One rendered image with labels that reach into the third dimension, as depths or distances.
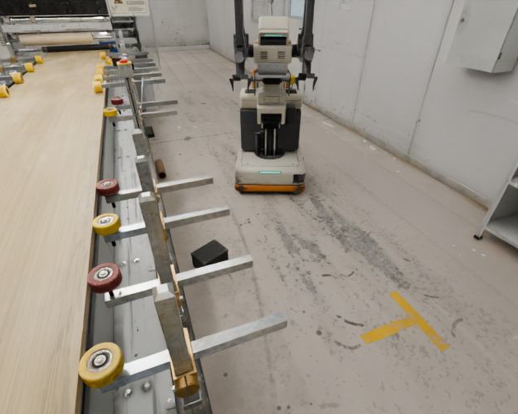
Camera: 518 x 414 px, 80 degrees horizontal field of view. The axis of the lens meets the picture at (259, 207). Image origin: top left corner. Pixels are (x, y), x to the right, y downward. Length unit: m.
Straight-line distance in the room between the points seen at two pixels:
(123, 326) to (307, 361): 0.95
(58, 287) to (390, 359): 1.51
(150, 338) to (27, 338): 0.37
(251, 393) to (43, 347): 1.04
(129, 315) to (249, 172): 1.78
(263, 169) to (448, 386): 1.88
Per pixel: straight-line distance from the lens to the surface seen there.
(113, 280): 0.90
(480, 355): 2.07
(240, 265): 0.98
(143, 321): 1.15
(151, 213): 0.74
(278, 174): 2.67
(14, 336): 0.90
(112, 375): 0.75
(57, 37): 5.01
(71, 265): 1.00
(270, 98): 2.50
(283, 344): 1.77
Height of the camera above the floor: 1.51
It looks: 35 degrees down
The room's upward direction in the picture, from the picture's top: straight up
